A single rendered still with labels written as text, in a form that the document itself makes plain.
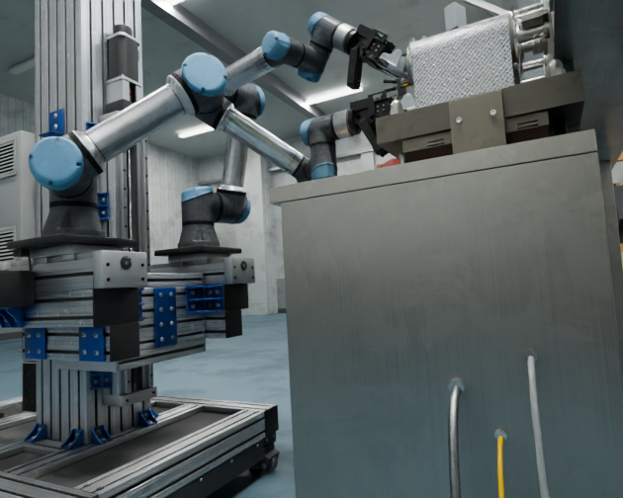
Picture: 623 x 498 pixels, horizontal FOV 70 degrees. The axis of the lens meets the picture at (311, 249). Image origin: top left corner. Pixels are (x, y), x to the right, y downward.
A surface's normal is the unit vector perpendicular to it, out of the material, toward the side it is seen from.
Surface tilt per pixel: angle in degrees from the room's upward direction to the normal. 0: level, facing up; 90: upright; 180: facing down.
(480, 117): 90
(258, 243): 90
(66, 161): 94
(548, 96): 90
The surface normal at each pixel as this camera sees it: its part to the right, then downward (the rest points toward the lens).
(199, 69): 0.39, -0.17
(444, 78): -0.48, -0.04
